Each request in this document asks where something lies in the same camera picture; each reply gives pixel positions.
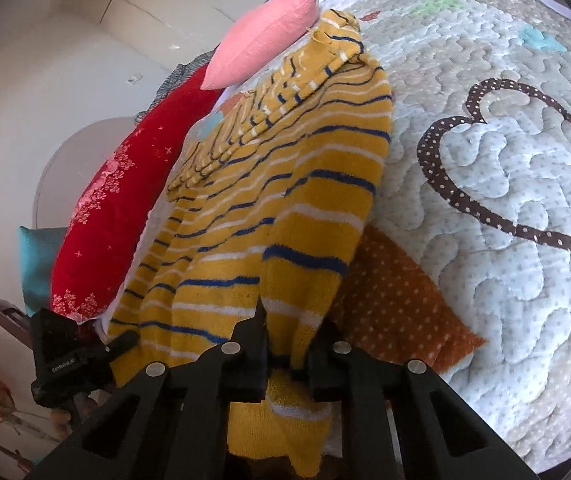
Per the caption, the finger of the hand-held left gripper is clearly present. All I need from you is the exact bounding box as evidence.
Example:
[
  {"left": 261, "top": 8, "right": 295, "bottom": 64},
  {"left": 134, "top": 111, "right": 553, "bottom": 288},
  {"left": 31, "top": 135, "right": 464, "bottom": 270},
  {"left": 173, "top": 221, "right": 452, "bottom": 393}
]
[{"left": 107, "top": 330, "right": 140, "bottom": 387}]

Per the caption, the red floral quilt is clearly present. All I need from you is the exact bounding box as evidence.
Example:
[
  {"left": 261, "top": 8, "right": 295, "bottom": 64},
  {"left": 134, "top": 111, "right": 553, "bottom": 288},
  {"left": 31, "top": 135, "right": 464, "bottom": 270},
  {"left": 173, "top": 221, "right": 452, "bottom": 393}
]
[{"left": 50, "top": 66, "right": 227, "bottom": 322}]

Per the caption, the quilted patchwork bedspread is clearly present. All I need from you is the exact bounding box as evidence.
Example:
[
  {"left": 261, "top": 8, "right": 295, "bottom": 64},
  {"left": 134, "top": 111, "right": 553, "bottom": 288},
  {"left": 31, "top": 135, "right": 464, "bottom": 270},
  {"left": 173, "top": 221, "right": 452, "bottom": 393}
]
[{"left": 94, "top": 0, "right": 571, "bottom": 474}]

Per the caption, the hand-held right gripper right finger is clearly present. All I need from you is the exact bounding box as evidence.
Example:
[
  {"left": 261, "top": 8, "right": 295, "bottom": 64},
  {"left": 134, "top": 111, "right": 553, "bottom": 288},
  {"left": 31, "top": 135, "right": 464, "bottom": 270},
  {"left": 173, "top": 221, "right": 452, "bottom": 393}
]
[{"left": 307, "top": 321, "right": 540, "bottom": 480}]

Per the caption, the pink pillow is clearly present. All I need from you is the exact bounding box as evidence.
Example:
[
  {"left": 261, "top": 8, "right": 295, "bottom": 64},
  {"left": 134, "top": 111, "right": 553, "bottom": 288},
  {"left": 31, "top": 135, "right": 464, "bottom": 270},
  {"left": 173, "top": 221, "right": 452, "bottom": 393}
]
[{"left": 200, "top": 0, "right": 319, "bottom": 91}]

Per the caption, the yellow striped sweater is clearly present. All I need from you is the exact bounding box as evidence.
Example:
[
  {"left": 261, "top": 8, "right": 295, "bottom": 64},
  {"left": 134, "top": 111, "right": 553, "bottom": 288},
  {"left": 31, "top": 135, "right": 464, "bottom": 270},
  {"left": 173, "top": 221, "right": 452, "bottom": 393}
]
[{"left": 107, "top": 8, "right": 394, "bottom": 479}]

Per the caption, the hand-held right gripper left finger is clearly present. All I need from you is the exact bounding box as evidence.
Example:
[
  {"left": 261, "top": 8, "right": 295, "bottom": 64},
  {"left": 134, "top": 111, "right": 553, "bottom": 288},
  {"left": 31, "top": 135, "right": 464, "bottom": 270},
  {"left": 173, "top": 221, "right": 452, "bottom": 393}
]
[{"left": 30, "top": 302, "right": 271, "bottom": 480}]

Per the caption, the grey knitted cloth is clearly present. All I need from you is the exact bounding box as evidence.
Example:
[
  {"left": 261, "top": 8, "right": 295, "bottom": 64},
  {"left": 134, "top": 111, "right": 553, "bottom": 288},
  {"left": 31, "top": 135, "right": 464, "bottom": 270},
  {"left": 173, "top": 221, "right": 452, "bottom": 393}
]
[{"left": 133, "top": 50, "right": 216, "bottom": 124}]

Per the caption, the teal pillow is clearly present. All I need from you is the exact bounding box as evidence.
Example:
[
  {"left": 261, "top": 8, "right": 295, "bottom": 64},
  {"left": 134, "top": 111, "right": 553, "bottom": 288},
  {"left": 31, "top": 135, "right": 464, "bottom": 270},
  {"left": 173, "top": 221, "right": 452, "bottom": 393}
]
[{"left": 18, "top": 226, "right": 69, "bottom": 317}]

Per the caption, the white rounded headboard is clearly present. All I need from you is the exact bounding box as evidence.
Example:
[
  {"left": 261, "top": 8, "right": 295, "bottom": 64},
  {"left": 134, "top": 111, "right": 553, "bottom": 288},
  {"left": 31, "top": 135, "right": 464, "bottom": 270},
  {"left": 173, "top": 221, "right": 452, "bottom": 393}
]
[{"left": 33, "top": 116, "right": 137, "bottom": 232}]

